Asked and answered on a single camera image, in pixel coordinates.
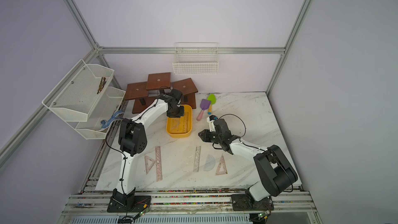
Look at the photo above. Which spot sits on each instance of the white mesh two-tier shelf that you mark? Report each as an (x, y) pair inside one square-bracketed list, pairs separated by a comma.
[(75, 100)]

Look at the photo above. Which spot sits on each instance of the yellow plastic storage box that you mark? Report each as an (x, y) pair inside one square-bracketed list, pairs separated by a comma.
[(177, 135)]

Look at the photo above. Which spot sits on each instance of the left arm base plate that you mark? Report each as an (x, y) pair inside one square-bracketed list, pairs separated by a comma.
[(133, 204)]

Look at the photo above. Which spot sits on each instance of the green yellow toy shovel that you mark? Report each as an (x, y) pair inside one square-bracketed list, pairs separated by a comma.
[(212, 99)]

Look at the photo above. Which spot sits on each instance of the pink triangle ruler right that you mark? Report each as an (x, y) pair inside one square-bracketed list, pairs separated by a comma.
[(221, 168)]

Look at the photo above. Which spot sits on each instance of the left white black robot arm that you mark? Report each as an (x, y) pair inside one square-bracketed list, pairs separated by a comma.
[(133, 141)]

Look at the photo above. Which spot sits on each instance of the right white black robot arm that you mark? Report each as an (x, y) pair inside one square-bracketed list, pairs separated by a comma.
[(274, 169)]

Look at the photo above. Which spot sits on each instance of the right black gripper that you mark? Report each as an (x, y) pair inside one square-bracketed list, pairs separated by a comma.
[(206, 138)]

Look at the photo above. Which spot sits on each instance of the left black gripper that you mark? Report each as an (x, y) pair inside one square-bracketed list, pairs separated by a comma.
[(181, 114)]

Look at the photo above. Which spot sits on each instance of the clear stencil straight ruler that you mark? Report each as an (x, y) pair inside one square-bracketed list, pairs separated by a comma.
[(187, 122)]

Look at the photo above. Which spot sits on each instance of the purple pink toy shovel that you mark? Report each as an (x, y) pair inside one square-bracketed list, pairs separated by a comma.
[(204, 105)]

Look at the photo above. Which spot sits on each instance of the pink long straight ruler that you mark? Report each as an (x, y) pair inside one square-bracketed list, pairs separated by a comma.
[(159, 175)]

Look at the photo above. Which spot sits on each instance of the brass screws bundle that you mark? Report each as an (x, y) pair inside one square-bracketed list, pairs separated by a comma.
[(101, 85)]

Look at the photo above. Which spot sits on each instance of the clear short stencil ruler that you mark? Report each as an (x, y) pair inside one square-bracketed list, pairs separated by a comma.
[(197, 156)]

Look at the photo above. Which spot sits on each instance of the brown wooden stepped stand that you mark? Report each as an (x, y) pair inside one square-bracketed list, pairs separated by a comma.
[(159, 83)]

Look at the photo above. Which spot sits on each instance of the pink triangle ruler left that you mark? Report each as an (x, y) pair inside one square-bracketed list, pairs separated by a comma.
[(149, 163)]

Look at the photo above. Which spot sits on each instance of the white wire wall basket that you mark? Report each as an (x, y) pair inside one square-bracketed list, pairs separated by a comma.
[(196, 58)]

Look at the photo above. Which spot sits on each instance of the pink triangle ruler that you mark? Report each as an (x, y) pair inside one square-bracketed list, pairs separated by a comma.
[(221, 168), (149, 163)]

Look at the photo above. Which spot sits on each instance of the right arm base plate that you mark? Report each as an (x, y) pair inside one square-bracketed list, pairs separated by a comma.
[(243, 202)]

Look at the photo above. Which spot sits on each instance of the blue clear protractor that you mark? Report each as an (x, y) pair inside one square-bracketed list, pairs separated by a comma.
[(209, 163)]

